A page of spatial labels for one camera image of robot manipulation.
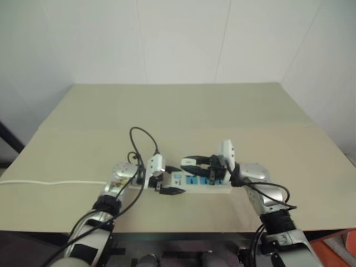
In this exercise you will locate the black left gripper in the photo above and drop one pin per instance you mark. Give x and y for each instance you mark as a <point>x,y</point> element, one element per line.
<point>157,187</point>

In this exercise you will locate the black bar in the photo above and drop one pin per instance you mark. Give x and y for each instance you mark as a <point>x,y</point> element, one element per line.
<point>11,144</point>

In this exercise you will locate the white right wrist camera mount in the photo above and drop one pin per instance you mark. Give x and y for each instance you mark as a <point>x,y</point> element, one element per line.
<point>226,154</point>

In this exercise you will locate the white charger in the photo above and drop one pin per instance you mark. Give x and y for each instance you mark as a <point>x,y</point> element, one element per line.
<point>187,161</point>

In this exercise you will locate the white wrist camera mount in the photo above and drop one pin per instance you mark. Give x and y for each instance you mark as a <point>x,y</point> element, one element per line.
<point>155,164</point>
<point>226,154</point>

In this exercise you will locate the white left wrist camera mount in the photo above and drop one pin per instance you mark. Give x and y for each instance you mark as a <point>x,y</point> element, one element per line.
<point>155,164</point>

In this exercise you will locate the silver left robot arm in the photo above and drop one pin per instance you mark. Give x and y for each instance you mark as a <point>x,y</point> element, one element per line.
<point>122,171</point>

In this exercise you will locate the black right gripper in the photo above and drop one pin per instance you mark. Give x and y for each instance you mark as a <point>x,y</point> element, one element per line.
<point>218,172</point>

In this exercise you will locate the grey rounded shape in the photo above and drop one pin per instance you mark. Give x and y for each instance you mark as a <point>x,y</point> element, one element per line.
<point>148,261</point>

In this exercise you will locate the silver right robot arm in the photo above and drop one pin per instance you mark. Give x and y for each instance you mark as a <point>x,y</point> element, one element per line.
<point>256,171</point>

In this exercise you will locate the orange bin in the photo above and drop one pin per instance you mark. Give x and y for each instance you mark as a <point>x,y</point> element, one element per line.
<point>333,250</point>

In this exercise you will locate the white power strip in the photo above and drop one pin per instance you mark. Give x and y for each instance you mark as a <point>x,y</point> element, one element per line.
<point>200,183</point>

